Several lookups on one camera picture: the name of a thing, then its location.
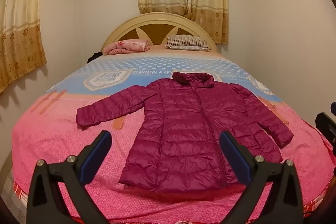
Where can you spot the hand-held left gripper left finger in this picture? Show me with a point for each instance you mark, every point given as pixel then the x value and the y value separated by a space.
pixel 95 158

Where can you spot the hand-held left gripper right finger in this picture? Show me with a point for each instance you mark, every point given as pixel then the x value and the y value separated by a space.
pixel 236 158

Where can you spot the magenta puffer jacket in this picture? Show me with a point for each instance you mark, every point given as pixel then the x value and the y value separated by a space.
pixel 183 134

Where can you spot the bed with pink blue sheet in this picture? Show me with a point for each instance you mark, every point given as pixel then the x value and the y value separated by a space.
pixel 65 148

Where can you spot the dark cloth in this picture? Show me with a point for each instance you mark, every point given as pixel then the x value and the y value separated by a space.
pixel 94 56

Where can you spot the pink floral folded blanket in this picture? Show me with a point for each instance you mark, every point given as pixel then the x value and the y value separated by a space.
pixel 126 47

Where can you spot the striped pillow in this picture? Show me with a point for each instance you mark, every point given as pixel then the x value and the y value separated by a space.
pixel 186 41

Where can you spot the cream wooden headboard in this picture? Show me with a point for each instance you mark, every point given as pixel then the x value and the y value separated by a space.
pixel 123 27

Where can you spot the beige floral wall curtain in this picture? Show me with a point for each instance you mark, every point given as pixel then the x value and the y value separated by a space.
pixel 21 29

